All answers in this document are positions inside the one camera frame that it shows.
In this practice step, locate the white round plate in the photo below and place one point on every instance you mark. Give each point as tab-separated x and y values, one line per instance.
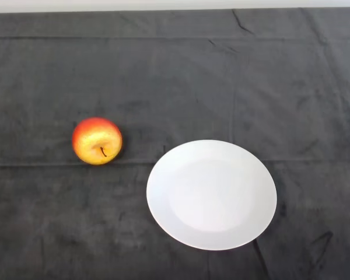
211	195

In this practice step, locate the black cloth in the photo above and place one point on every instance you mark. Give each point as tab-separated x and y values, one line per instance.
175	87

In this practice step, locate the red yellow apple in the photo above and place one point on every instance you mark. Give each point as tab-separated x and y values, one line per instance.
97	137

